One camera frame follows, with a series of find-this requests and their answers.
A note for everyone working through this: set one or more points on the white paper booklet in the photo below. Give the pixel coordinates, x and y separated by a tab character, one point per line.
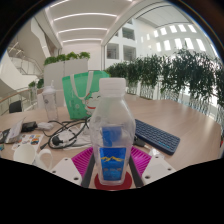
13	131

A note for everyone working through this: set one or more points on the clear plastic tumbler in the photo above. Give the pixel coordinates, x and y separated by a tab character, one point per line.
50	103

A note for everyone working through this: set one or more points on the row of potted green trees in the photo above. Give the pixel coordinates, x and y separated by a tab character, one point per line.
180	73

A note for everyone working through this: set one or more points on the flat round red coaster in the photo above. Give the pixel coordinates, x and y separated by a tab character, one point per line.
113	187

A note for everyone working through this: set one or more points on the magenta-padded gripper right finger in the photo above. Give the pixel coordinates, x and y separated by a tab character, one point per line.
158	168

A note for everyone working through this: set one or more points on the small white charger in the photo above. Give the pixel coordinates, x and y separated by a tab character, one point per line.
45	126

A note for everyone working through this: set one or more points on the dark blue keyboard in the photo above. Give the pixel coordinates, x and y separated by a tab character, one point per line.
156	136

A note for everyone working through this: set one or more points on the green printed tote bag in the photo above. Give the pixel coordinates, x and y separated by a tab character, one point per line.
78	96

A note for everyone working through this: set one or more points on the black chair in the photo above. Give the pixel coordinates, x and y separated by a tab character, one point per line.
15	106

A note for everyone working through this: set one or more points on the green hedge on white planter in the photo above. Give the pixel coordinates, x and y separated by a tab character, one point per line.
66	56

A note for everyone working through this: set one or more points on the black power adaptor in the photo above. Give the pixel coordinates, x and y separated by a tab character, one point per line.
29	126

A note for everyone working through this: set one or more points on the clear blue-labelled water bottle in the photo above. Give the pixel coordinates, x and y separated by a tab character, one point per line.
111	126

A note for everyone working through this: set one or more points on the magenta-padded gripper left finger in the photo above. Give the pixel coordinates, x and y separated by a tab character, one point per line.
65	170

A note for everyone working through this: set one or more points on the white mug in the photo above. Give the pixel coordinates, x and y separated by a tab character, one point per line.
25	155

